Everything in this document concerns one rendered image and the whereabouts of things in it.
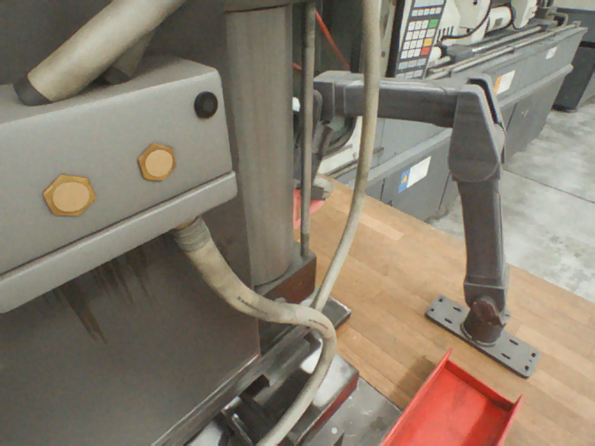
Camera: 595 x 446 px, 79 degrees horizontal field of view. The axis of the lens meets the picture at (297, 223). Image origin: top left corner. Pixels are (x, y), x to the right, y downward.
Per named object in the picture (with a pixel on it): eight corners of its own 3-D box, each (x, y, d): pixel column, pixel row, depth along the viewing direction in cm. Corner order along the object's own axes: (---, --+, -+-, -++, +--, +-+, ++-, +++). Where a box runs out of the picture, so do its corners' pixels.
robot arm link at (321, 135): (282, 145, 63) (296, 107, 62) (294, 149, 69) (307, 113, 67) (315, 159, 61) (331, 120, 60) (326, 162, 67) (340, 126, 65)
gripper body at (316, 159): (265, 178, 64) (279, 138, 62) (296, 183, 72) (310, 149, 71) (292, 192, 60) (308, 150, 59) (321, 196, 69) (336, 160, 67)
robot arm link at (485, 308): (475, 296, 60) (512, 310, 58) (482, 264, 66) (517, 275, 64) (464, 319, 64) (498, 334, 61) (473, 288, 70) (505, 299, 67)
